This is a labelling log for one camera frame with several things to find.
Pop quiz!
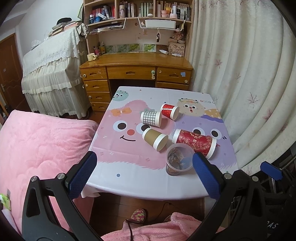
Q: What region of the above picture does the clear plastic patterned cup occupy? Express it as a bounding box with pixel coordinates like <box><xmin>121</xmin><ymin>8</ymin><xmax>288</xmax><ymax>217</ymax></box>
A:
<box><xmin>166</xmin><ymin>143</ymin><xmax>195</xmax><ymax>176</ymax></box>

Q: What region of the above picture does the tall red paper cup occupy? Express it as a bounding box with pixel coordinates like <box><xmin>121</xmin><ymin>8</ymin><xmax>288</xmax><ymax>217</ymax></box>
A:
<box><xmin>172</xmin><ymin>129</ymin><xmax>217</xmax><ymax>159</ymax></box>

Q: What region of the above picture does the brown paper cup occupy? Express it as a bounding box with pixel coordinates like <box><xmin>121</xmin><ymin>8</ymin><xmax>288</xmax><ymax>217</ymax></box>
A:
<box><xmin>142</xmin><ymin>128</ymin><xmax>169</xmax><ymax>152</ymax></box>

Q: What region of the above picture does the small red paper cup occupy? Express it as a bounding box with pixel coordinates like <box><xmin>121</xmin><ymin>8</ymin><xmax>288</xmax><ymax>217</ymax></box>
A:
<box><xmin>161</xmin><ymin>103</ymin><xmax>180</xmax><ymax>121</ymax></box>

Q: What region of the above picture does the grey checkered paper cup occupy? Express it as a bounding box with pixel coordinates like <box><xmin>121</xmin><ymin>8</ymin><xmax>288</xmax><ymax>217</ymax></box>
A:
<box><xmin>140</xmin><ymin>111</ymin><xmax>162</xmax><ymax>128</ymax></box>

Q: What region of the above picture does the pink robe on lap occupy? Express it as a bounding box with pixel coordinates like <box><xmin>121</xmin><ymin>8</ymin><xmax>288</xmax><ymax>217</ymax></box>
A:
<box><xmin>100</xmin><ymin>211</ymin><xmax>226</xmax><ymax>241</ymax></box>

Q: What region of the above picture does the pink blanket on bed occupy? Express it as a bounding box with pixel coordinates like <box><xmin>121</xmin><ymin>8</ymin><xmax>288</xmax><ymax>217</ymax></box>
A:
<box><xmin>1</xmin><ymin>110</ymin><xmax>98</xmax><ymax>230</ymax></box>

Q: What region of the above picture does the cartoon printed tablecloth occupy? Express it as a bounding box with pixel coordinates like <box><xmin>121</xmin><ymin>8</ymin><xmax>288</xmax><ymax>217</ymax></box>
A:
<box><xmin>82</xmin><ymin>86</ymin><xmax>238</xmax><ymax>200</ymax></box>

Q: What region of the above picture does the patterned slipper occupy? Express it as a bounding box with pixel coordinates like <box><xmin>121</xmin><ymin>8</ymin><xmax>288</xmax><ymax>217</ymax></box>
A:
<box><xmin>129</xmin><ymin>208</ymin><xmax>147</xmax><ymax>224</ymax></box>

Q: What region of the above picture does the white floral curtain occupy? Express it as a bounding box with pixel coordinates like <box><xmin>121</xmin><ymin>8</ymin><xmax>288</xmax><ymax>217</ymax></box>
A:
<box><xmin>189</xmin><ymin>1</ymin><xmax>295</xmax><ymax>174</ymax></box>

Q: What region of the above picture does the lace covered piano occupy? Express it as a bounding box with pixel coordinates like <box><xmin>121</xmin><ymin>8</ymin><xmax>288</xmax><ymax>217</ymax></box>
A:
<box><xmin>21</xmin><ymin>28</ymin><xmax>90</xmax><ymax>118</ymax></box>

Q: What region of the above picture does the wooden desk with drawers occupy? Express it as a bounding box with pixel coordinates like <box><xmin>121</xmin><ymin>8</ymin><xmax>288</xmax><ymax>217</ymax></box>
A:
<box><xmin>80</xmin><ymin>53</ymin><xmax>193</xmax><ymax>112</ymax></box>

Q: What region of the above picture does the brown wooden door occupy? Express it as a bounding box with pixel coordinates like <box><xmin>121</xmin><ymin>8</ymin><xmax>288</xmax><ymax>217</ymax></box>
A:
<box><xmin>0</xmin><ymin>34</ymin><xmax>31</xmax><ymax>111</ymax></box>

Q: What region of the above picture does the cartoon cardboard box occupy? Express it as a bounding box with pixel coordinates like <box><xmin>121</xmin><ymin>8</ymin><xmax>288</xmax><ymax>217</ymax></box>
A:
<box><xmin>168</xmin><ymin>42</ymin><xmax>186</xmax><ymax>57</ymax></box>

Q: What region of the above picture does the yellow mug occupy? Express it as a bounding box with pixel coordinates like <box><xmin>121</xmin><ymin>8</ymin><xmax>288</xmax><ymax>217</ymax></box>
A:
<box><xmin>87</xmin><ymin>53</ymin><xmax>97</xmax><ymax>62</ymax></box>

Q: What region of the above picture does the white storage box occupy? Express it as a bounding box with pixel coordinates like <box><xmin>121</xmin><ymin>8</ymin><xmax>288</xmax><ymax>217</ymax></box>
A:
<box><xmin>145</xmin><ymin>19</ymin><xmax>176</xmax><ymax>29</ymax></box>

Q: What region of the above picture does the wooden bookshelf hutch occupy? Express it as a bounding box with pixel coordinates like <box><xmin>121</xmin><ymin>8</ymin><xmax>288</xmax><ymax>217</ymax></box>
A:
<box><xmin>83</xmin><ymin>1</ymin><xmax>196</xmax><ymax>58</ymax></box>

